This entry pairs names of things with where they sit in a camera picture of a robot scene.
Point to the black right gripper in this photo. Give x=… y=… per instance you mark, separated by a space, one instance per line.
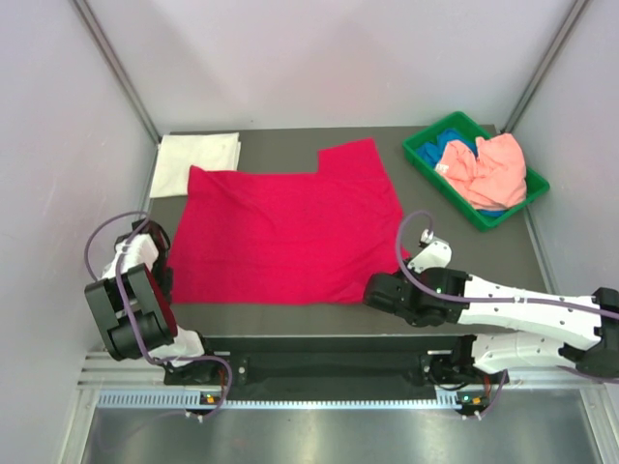
x=398 y=275

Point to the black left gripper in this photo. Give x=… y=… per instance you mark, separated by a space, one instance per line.
x=166 y=286

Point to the red t-shirt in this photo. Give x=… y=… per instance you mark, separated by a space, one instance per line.
x=287 y=239

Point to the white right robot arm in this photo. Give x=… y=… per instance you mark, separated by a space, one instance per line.
x=579 y=334

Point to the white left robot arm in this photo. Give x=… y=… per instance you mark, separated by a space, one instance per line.
x=131 y=302

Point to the folded white t-shirt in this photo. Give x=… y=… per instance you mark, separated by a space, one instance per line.
x=178 y=153

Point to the blue t-shirt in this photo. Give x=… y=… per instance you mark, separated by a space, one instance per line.
x=432 y=153

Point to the salmon pink t-shirt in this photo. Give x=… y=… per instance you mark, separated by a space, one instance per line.
x=492 y=178

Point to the green plastic bin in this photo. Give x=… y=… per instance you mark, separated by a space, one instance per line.
x=483 y=220

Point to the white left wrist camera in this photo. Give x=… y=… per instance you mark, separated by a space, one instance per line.
x=140 y=250

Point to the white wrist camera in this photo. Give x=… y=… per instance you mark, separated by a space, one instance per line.
x=140 y=250
x=435 y=253

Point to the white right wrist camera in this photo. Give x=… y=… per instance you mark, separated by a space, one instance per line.
x=435 y=253

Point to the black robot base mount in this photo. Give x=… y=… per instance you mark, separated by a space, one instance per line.
x=333 y=368

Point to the aluminium frame rail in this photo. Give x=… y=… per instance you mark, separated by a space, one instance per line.
x=101 y=371

